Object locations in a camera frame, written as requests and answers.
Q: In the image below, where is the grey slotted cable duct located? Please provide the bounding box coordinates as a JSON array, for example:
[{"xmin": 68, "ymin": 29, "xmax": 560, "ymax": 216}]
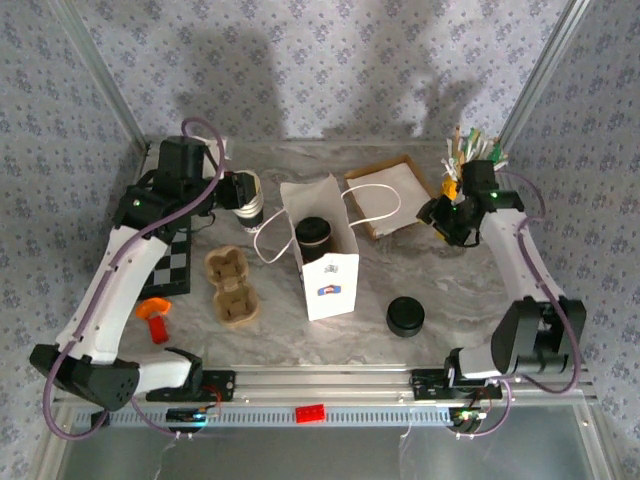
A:
[{"xmin": 107, "ymin": 404, "xmax": 454, "ymax": 429}]

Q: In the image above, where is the aluminium frame post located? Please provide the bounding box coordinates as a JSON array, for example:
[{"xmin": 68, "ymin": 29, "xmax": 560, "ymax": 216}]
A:
[
  {"xmin": 47, "ymin": 0, "xmax": 152, "ymax": 154},
  {"xmin": 498, "ymin": 0, "xmax": 594, "ymax": 149}
]

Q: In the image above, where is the thin green white straw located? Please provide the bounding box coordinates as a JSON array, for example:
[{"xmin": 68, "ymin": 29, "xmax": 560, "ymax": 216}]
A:
[{"xmin": 462, "ymin": 128, "xmax": 481, "ymax": 164}]

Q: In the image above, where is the brown pulp cup carrier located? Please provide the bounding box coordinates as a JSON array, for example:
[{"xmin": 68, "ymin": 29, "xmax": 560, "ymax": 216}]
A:
[{"xmin": 203, "ymin": 246, "xmax": 262, "ymax": 330}]

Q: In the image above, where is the stack of paper cups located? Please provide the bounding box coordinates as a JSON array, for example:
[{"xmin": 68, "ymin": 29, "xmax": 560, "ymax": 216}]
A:
[{"xmin": 233, "ymin": 169, "xmax": 265, "ymax": 235}]

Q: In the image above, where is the orange plastic piece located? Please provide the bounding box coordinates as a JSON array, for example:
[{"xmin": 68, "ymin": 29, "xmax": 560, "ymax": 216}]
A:
[{"xmin": 135, "ymin": 297, "xmax": 173, "ymax": 321}]

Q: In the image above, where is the black plastic cup lid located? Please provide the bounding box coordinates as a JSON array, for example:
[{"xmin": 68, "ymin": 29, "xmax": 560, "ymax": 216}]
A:
[{"xmin": 294, "ymin": 216, "xmax": 332, "ymax": 246}]

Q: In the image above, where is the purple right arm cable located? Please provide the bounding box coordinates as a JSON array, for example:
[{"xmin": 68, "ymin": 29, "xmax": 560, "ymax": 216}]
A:
[{"xmin": 449, "ymin": 169, "xmax": 584, "ymax": 442}]

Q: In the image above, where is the white paper takeout bag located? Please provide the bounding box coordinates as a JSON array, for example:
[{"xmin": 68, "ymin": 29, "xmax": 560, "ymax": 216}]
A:
[{"xmin": 253, "ymin": 172, "xmax": 402, "ymax": 322}]

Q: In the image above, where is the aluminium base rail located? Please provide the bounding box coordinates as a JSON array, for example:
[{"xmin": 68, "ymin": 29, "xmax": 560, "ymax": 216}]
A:
[{"xmin": 53, "ymin": 364, "xmax": 599, "ymax": 407}]

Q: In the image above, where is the brown cardboard tray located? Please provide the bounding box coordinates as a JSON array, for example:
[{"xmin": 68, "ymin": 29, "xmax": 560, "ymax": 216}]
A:
[{"xmin": 343, "ymin": 154, "xmax": 437, "ymax": 240}]

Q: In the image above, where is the black grey chessboard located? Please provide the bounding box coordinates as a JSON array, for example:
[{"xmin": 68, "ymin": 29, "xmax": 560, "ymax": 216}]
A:
[{"xmin": 142, "ymin": 227, "xmax": 194, "ymax": 296}]

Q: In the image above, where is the white paper napkin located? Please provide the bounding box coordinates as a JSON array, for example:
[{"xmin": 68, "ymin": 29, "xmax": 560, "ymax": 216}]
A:
[{"xmin": 349, "ymin": 162, "xmax": 430, "ymax": 235}]

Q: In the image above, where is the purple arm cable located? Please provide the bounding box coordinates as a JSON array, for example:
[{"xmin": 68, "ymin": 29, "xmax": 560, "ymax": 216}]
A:
[
  {"xmin": 42, "ymin": 117, "xmax": 227, "ymax": 442},
  {"xmin": 449, "ymin": 169, "xmax": 584, "ymax": 442}
]

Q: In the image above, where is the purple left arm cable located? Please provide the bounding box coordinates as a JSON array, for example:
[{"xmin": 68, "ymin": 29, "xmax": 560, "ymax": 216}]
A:
[{"xmin": 42, "ymin": 117, "xmax": 227, "ymax": 442}]

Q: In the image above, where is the small lit circuit board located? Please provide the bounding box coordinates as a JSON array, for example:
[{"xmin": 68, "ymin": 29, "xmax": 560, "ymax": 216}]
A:
[
  {"xmin": 166, "ymin": 407, "xmax": 221, "ymax": 427},
  {"xmin": 449, "ymin": 407, "xmax": 490, "ymax": 429}
]

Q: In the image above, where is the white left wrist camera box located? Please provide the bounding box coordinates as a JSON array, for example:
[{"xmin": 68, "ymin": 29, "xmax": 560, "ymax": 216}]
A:
[{"xmin": 192, "ymin": 133, "xmax": 234, "ymax": 161}]

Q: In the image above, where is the red toy brick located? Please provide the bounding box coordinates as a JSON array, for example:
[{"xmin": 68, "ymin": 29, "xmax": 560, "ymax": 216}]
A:
[{"xmin": 294, "ymin": 405, "xmax": 326, "ymax": 425}]

